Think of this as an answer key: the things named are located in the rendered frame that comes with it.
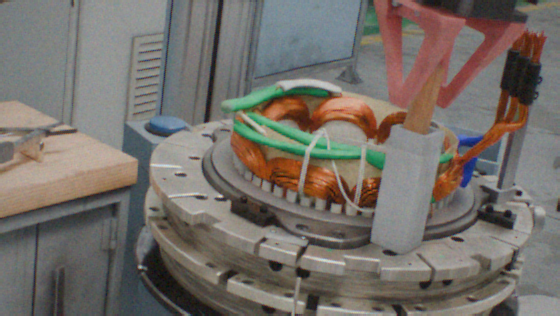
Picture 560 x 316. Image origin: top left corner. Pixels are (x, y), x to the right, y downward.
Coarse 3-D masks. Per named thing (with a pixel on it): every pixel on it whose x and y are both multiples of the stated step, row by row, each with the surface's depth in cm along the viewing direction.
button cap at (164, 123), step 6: (150, 120) 103; (156, 120) 103; (162, 120) 103; (168, 120) 104; (174, 120) 104; (180, 120) 104; (150, 126) 103; (156, 126) 102; (162, 126) 102; (168, 126) 102; (174, 126) 102; (180, 126) 103; (168, 132) 102; (174, 132) 103
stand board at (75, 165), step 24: (0, 120) 90; (24, 120) 91; (48, 120) 92; (48, 144) 86; (72, 144) 87; (96, 144) 88; (0, 168) 79; (24, 168) 80; (48, 168) 81; (72, 168) 82; (96, 168) 82; (120, 168) 84; (0, 192) 75; (24, 192) 77; (48, 192) 79; (72, 192) 81; (96, 192) 83; (0, 216) 76
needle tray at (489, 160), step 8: (448, 128) 110; (456, 128) 110; (464, 128) 110; (456, 136) 110; (496, 144) 109; (504, 144) 106; (464, 152) 111; (488, 152) 110; (496, 152) 110; (480, 160) 100; (488, 160) 110; (496, 160) 110; (480, 168) 100; (488, 168) 100; (496, 168) 100; (496, 176) 100
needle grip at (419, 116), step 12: (432, 72) 64; (432, 84) 64; (420, 96) 64; (432, 96) 64; (408, 108) 66; (420, 108) 65; (432, 108) 65; (408, 120) 65; (420, 120) 65; (420, 132) 65
